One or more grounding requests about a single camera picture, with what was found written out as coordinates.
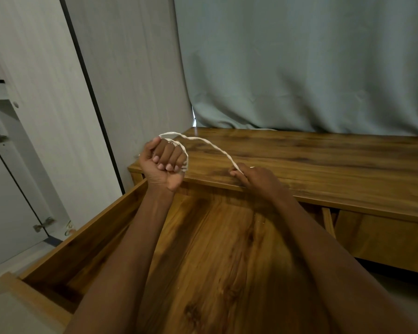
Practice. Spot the person's left hand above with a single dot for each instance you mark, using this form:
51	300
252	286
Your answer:
158	177

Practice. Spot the person's right hand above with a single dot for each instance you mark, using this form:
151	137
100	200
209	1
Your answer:
261	182

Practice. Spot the person's left thumb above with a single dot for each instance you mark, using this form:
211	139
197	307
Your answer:
149	146

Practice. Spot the person's right thumb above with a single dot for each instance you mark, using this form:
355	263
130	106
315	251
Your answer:
237	175

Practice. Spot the person's left forearm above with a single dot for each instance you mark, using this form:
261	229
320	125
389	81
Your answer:
125	260

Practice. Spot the person's right forearm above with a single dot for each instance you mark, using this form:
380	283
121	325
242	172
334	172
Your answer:
334	274

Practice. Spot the white wardrobe side panel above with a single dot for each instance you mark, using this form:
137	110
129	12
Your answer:
132	62

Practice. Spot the open wooden drawer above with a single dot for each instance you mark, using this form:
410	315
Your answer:
216	260

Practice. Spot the wooden desk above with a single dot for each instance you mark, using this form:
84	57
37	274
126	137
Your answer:
334	163

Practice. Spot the white wardrobe door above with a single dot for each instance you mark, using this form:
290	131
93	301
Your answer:
45	100

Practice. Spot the small colourful sticker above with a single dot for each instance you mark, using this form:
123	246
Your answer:
69	228

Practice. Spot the grey-green curtain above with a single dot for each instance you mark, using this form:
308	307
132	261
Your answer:
299	62

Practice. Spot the closed wooden drawer front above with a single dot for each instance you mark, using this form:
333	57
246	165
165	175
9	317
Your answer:
386	239

